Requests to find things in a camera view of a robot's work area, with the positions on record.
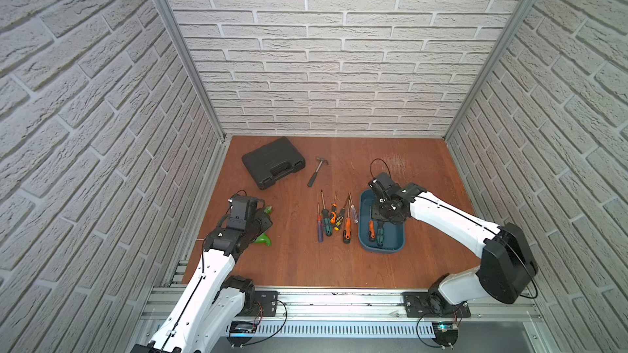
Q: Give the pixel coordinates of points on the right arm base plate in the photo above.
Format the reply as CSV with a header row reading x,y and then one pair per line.
x,y
420,303

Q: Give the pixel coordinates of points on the clear handle screwdriver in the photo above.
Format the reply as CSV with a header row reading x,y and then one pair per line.
x,y
352,210

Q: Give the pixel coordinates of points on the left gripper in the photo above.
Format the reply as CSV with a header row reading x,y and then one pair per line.
x,y
260,223

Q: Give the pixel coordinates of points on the short orange black screwdriver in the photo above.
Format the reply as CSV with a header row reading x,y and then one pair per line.
x,y
333,213

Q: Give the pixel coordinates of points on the black plastic tool case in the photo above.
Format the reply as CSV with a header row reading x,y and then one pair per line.
x,y
270,163

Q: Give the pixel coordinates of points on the left controller board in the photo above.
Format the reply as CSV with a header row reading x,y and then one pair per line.
x,y
241,333

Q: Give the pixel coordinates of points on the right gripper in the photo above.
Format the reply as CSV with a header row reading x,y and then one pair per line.
x,y
375,216

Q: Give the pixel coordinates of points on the black yellow screwdriver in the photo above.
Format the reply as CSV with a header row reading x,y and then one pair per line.
x,y
341,213

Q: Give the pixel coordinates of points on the purple slim screwdriver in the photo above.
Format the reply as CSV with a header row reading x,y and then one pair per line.
x,y
320,231

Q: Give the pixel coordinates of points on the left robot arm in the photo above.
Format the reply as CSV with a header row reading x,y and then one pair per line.
x,y
214,296

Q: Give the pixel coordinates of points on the lower green plastic faucet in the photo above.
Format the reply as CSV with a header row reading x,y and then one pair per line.
x,y
263,239

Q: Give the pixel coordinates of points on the large orange black screwdriver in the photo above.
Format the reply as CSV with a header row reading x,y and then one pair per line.
x,y
347,223

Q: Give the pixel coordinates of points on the green black screwdriver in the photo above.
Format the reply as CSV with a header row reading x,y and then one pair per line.
x,y
326,218
379,236

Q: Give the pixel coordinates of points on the aluminium front rail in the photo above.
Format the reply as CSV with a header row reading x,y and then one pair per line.
x,y
386,304

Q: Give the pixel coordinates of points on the small claw hammer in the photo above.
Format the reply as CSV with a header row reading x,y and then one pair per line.
x,y
321,161

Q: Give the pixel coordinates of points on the small orange black screwdriver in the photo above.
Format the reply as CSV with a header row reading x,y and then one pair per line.
x,y
372,231

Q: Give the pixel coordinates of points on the right controller board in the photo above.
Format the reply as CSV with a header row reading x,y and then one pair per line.
x,y
445,335

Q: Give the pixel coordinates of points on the teal storage tray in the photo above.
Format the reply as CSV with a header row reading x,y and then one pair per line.
x,y
394,235

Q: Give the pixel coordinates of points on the controller board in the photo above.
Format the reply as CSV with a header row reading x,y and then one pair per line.
x,y
445,335
241,333

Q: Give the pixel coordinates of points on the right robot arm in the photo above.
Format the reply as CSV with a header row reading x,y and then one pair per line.
x,y
507,265

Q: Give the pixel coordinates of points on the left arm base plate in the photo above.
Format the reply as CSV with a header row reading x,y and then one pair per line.
x,y
262,302

